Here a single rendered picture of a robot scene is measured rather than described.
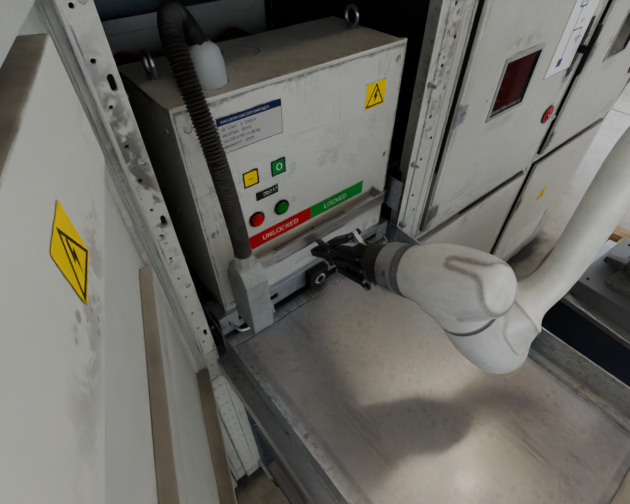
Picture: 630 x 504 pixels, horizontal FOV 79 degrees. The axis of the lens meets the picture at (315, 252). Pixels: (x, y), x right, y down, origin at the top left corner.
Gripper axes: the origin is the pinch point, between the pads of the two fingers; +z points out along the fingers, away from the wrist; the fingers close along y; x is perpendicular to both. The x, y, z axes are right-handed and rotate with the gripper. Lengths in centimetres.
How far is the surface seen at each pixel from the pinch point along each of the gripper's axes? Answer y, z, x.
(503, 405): 37.7, -28.8, 11.7
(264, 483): 90, 49, -29
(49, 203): -29, -44, -40
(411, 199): 1.5, 4.0, 33.2
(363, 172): -11.8, 1.4, 17.7
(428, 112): -19.9, -8.3, 32.1
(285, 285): 7.2, 11.2, -7.1
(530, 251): 90, 50, 163
